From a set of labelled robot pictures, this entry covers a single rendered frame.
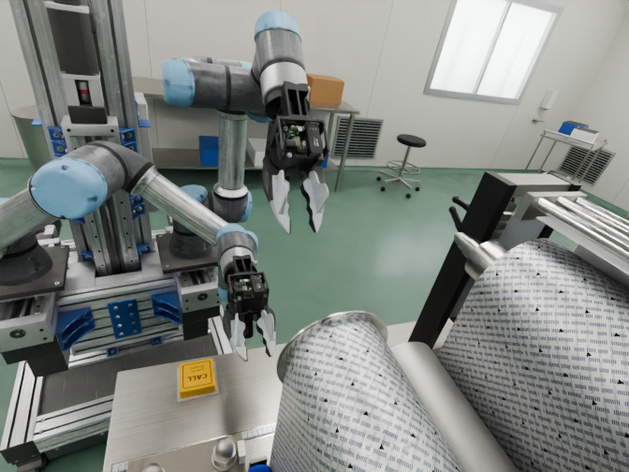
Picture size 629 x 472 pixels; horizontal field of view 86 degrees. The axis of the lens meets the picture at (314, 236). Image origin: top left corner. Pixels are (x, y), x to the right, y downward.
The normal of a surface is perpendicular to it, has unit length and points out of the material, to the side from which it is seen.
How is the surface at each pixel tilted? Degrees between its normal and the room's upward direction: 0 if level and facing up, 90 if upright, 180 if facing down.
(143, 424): 0
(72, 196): 86
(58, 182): 86
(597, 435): 92
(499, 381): 92
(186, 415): 0
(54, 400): 0
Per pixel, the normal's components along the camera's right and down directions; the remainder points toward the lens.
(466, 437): 0.03, -0.82
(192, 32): 0.32, 0.56
